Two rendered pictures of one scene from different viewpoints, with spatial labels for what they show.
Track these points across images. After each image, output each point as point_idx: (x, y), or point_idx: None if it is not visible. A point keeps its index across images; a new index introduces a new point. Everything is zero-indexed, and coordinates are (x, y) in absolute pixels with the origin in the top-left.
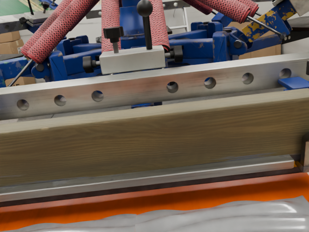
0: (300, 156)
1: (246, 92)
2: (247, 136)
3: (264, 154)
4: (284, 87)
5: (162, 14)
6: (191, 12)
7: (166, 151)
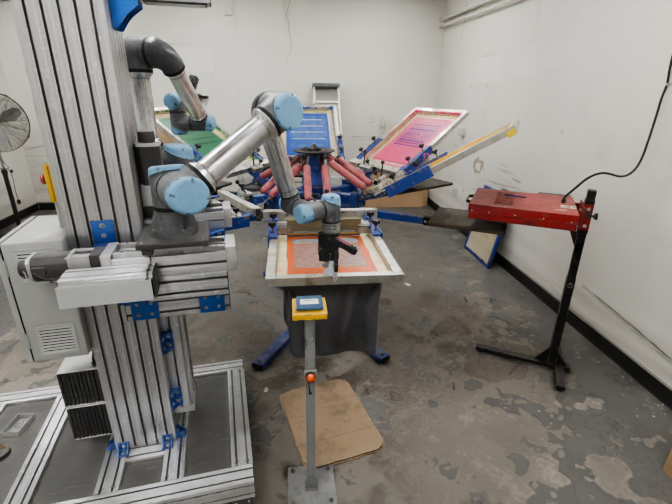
0: (357, 230)
1: (389, 225)
2: (347, 225)
3: (350, 229)
4: (422, 224)
5: (329, 184)
6: (348, 145)
7: None
